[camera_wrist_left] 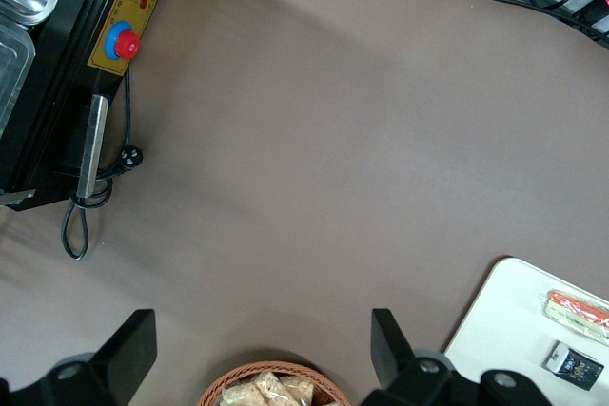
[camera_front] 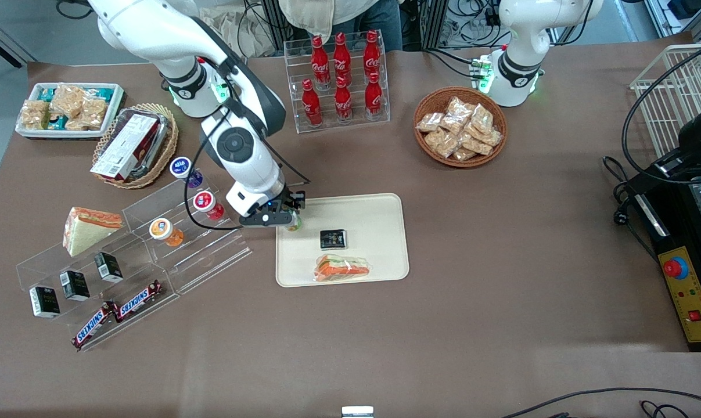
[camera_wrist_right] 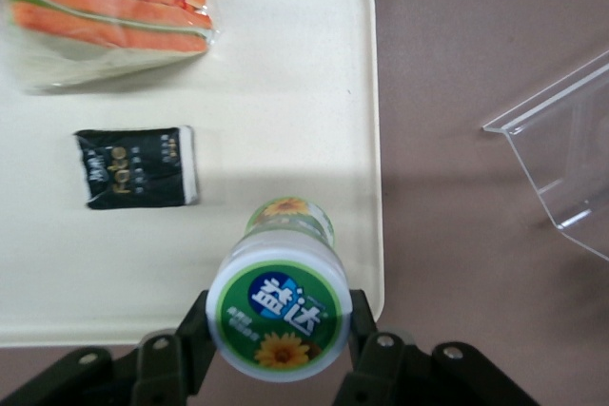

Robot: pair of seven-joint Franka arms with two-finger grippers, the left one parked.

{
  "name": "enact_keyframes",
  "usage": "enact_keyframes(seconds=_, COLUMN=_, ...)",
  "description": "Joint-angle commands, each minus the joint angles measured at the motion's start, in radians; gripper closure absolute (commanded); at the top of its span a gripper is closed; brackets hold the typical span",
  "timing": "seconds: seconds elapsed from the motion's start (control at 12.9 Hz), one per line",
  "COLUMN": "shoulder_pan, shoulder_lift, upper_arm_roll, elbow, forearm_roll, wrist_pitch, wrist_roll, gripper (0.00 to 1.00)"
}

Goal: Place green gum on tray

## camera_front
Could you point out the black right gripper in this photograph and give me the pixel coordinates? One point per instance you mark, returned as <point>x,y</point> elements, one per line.
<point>293,201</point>

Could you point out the green gum bottle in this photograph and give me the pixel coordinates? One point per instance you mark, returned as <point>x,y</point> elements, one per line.
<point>293,224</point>

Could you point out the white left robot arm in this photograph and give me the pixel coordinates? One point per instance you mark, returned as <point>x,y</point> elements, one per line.
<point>524,52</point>

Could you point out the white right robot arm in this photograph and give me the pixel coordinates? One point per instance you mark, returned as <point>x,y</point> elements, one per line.
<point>170,40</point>

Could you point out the cream plastic tray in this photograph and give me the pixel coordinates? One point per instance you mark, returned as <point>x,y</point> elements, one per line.
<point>379,232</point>

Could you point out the red gum bottle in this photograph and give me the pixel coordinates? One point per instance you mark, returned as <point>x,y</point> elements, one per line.
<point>206,203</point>

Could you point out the purple gum bottle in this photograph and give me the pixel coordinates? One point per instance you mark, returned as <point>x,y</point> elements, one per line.
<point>182,168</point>

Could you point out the orange gum bottle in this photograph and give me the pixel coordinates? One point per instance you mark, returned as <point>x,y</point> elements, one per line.
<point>163,230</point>

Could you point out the flat black carton box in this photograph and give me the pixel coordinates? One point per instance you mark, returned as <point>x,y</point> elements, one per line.
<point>333,239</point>

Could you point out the small wrapped sandwich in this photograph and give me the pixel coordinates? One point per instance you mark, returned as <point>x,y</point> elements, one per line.
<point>341,269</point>

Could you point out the clear acrylic tiered shelf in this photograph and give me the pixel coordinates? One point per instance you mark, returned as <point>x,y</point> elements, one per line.
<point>211,255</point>

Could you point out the red cola bottle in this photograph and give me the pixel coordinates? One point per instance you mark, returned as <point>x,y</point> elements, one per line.
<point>373,96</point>
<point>371,55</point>
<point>311,105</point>
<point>320,61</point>
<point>342,101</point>
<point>342,57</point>

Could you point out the clear acrylic bottle rack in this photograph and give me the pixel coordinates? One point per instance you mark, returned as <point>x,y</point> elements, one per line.
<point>379,119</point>

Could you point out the oval wicker basket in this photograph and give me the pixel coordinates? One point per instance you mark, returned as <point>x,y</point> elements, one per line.
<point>167,154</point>

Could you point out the clear snack packet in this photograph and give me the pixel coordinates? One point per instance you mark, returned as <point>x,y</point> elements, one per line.
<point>459,110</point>
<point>464,154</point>
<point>34,114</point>
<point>428,122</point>
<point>440,142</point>
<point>93,113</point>
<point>68,100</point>
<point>481,119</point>
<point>477,144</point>

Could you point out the dark plastic food container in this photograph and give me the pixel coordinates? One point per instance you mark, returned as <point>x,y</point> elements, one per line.
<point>163,125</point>

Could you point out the round brown wicker basket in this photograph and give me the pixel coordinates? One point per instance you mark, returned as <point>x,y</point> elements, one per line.
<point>428,101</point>

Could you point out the Snickers chocolate bar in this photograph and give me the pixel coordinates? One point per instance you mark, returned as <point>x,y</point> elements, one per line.
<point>138,301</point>
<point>93,327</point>

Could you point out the red white packaged box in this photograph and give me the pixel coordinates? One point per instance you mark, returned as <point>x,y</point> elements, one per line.
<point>126,148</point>

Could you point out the small black carton box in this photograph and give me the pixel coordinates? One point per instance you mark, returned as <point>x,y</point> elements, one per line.
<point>108,267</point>
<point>74,285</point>

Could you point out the person in beige jacket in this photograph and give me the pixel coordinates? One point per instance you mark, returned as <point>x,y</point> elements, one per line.
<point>338,14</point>

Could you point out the small white grey block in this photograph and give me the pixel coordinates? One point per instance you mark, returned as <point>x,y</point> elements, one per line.
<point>357,411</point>

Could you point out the large wrapped triangle sandwich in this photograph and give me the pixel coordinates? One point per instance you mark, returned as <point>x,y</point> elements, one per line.
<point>86,232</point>

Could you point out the white rectangular bin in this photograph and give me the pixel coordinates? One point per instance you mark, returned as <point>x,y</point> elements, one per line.
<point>117,96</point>

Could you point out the black carton box white side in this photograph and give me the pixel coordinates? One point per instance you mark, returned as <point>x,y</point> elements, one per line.
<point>44,302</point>

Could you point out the red emergency stop button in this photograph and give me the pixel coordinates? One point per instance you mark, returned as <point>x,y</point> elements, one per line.
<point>675,268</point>

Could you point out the black yellow control box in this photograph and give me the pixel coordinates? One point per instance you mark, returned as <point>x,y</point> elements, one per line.
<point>690,302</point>

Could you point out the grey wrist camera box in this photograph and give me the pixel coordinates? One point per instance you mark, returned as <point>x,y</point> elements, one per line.
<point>263,220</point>

